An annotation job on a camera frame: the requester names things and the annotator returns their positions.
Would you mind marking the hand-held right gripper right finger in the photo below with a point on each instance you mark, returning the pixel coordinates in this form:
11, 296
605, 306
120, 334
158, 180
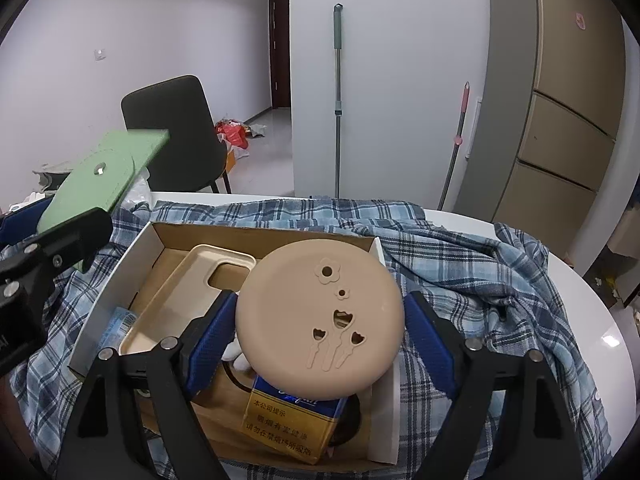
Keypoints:
431, 347

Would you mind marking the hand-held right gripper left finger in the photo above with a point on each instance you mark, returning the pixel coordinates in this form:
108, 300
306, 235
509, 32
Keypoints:
210, 350

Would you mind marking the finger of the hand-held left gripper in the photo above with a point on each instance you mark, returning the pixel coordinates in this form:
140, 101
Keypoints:
75, 237
22, 222

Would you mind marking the green phone case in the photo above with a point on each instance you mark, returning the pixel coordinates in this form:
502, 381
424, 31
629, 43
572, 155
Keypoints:
95, 185

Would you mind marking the beige phone case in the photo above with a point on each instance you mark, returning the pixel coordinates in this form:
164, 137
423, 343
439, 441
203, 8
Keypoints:
170, 300

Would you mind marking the blue tissue packet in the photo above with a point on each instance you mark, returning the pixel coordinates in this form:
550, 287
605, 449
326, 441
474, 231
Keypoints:
120, 325

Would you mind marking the round beige silicone mat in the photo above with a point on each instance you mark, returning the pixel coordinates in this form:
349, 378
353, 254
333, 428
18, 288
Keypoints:
300, 310

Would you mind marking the shallow cardboard box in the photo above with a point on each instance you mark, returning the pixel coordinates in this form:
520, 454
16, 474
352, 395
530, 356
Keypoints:
175, 240

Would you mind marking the gold cigarette pack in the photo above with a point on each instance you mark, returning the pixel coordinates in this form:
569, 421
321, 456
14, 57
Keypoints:
290, 420

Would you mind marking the grey pouch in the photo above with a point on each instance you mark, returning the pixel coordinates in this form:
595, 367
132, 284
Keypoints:
57, 176

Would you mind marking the blue plaid shirt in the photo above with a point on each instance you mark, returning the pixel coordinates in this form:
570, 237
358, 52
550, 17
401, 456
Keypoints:
475, 260

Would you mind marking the dark grey chair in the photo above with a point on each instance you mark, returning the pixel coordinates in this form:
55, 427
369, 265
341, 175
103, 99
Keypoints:
170, 125

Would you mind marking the orange box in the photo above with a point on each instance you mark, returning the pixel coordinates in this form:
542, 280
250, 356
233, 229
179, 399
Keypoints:
237, 159

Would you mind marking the red plastic bag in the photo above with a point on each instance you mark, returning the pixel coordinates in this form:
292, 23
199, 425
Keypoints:
232, 135

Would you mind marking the dark wooden door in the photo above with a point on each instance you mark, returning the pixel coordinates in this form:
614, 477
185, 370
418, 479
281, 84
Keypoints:
280, 45

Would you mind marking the gold refrigerator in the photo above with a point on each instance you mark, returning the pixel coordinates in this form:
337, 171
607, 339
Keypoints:
575, 85

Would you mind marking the pink fridge magnet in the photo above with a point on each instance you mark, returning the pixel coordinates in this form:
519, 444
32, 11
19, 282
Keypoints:
580, 20

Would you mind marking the white light switch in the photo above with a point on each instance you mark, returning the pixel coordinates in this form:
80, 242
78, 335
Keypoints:
100, 54

